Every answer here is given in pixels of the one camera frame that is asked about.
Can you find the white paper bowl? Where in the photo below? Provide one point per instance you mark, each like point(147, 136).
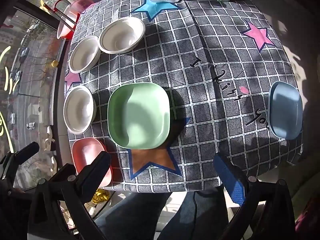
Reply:
point(83, 55)
point(122, 36)
point(78, 110)

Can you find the person's leg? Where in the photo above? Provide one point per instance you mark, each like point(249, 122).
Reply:
point(185, 217)
point(135, 217)

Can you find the blue square plate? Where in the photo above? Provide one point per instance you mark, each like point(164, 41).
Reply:
point(285, 110)

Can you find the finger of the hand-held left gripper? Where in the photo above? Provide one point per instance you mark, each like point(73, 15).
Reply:
point(26, 150)

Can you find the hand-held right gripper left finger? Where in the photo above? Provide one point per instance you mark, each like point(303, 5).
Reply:
point(98, 163)

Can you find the person's right leg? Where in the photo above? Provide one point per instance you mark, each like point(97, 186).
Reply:
point(185, 217)

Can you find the red square bowl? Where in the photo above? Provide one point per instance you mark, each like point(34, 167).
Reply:
point(85, 152)

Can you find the person's left leg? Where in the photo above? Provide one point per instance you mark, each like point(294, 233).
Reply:
point(135, 217)

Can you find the metal rod with red tip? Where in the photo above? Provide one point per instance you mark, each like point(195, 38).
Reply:
point(61, 16)

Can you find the pink plastic basin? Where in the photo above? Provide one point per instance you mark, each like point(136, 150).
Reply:
point(75, 12)

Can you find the grey checkered star tablecloth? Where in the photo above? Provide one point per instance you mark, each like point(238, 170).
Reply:
point(200, 55)

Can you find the small yellow ball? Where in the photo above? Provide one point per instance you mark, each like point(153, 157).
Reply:
point(54, 63)

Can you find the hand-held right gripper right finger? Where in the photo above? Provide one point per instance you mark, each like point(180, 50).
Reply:
point(231, 180)

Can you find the small white ornament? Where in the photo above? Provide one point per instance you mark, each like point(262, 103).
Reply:
point(48, 143)
point(53, 162)
point(49, 131)

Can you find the green square plate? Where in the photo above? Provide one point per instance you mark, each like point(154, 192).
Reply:
point(140, 115)

